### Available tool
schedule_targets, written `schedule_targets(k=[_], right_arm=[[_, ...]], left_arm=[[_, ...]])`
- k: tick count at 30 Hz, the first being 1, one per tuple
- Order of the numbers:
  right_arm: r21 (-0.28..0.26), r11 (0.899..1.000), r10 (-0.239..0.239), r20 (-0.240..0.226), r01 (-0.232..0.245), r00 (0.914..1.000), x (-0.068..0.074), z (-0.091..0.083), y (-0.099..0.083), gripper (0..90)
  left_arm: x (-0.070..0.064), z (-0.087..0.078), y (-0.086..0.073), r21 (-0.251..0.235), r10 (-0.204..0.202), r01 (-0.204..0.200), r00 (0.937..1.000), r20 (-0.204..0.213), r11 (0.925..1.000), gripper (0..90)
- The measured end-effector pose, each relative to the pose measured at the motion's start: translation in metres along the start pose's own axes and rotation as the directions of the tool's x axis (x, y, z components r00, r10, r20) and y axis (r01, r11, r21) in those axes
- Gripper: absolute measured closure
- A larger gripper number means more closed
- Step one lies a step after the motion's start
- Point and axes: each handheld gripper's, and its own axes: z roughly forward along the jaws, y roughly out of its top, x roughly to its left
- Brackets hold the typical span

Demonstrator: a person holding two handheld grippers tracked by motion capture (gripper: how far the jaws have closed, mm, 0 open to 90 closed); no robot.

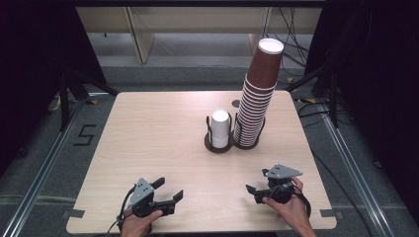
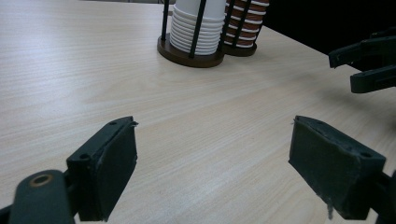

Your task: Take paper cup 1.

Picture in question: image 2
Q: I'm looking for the stack of white paper cups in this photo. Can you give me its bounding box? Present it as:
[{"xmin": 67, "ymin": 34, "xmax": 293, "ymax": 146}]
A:
[{"xmin": 169, "ymin": 0, "xmax": 227, "ymax": 56}]

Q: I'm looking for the stack of brown paper cups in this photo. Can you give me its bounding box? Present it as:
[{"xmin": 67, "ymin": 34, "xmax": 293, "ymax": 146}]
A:
[{"xmin": 224, "ymin": 0, "xmax": 271, "ymax": 49}]

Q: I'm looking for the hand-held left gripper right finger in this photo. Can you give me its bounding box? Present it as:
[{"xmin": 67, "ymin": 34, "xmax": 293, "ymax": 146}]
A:
[{"xmin": 288, "ymin": 115, "xmax": 387, "ymax": 221}]

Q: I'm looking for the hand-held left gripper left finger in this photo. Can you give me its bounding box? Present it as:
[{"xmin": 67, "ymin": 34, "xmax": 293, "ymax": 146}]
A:
[{"xmin": 65, "ymin": 116, "xmax": 139, "ymax": 222}]

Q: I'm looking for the dark round cup holder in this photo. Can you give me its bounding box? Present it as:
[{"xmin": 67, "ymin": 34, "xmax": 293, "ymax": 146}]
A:
[
  {"xmin": 223, "ymin": 0, "xmax": 265, "ymax": 58},
  {"xmin": 157, "ymin": 0, "xmax": 227, "ymax": 68}
]

